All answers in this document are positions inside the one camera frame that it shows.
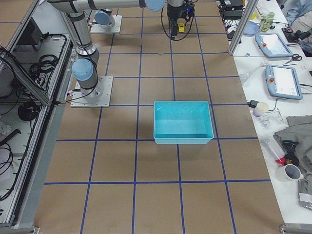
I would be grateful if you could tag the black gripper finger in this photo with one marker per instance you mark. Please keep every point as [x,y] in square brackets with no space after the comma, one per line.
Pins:
[173,27]
[187,19]

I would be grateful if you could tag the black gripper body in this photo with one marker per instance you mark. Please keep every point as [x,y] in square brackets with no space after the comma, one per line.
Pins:
[173,14]

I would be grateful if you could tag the yellow beetle toy car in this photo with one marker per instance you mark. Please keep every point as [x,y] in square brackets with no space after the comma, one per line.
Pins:
[181,27]

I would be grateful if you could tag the light blue bowl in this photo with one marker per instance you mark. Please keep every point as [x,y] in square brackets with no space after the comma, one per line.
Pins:
[251,29]

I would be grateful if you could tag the green glass jar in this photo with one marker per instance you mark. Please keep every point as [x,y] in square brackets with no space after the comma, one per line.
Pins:
[266,22]

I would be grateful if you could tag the far teach pendant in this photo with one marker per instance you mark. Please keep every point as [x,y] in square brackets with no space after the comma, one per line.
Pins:
[272,45]

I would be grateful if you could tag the teach pendant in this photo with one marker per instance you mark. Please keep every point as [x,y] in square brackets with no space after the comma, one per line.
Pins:
[272,45]
[282,82]

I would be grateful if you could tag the turquoise plastic bin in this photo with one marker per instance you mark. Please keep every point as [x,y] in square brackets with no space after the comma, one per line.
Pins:
[182,122]

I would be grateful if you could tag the black power adapter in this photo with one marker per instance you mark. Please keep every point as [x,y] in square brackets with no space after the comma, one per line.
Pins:
[252,103]

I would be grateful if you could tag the near teach pendant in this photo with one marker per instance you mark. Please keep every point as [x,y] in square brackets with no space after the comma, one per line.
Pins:
[282,82]

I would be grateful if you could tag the black scissors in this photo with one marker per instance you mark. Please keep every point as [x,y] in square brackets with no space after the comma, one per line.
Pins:
[295,57]

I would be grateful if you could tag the purple white cup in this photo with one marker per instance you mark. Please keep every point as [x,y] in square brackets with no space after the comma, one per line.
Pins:
[260,109]

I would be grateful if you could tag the grey cloth pile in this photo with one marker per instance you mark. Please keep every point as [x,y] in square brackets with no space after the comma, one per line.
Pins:
[299,129]

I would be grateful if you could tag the clear plastic bag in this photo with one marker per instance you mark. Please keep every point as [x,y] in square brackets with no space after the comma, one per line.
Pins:
[274,150]

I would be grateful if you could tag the white mug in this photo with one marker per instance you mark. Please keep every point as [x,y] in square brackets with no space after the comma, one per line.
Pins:
[288,173]

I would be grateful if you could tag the aluminium frame post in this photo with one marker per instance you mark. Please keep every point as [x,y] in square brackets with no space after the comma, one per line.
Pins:
[250,7]

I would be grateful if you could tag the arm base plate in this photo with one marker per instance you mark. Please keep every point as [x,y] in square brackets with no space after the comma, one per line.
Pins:
[96,29]
[99,97]

